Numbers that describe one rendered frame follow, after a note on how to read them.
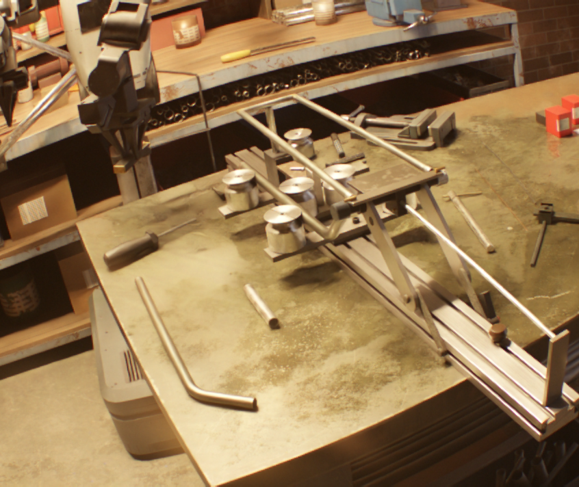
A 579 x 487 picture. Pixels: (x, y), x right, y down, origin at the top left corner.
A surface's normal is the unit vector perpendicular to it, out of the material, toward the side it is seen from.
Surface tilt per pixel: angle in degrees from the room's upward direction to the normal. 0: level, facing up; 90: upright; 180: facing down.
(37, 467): 0
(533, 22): 90
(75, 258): 94
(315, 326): 0
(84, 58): 91
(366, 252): 0
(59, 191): 91
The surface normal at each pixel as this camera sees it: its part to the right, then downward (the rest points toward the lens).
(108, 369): -0.15, -0.88
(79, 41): 0.08, 0.45
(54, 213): 0.37, 0.37
